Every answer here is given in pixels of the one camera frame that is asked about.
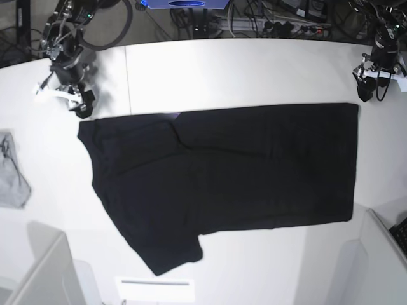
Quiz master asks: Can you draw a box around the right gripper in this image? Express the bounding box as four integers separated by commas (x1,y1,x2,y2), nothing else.
48,47,95,119

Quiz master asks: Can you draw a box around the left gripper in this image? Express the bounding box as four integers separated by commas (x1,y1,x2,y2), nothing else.
352,53,406,103

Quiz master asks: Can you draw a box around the black T-shirt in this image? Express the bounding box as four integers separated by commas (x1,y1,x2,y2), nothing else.
78,103,359,276

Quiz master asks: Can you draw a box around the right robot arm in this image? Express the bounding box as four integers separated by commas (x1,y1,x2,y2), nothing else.
36,1,134,119

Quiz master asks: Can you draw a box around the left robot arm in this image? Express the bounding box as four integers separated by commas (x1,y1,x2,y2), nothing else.
350,1,406,102

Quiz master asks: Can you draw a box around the grey cloth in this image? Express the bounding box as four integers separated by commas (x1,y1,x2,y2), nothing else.
1,131,31,209

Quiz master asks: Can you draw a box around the blue box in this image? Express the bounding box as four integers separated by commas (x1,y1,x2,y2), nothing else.
134,0,229,11

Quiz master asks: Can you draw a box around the white power strip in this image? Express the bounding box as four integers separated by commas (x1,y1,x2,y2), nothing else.
209,17,333,39

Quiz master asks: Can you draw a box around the black keyboard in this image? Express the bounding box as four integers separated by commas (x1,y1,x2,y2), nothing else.
389,219,407,255

